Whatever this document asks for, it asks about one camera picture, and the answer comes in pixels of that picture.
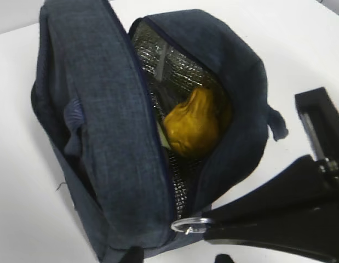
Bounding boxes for dark blue insulated lunch bag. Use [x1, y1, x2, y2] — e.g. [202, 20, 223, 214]
[31, 1, 288, 262]

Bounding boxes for silver zipper pull ring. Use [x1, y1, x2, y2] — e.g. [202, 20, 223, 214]
[170, 216, 213, 235]

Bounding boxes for green lidded glass food container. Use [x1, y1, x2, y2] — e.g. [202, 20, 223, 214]
[157, 123, 171, 150]

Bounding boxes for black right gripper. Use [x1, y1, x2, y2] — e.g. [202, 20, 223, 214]
[295, 87, 339, 184]

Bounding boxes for yellow toy pumpkin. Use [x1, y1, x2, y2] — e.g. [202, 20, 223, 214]
[163, 86, 233, 158]

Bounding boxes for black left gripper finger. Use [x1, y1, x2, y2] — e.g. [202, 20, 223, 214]
[204, 156, 339, 262]

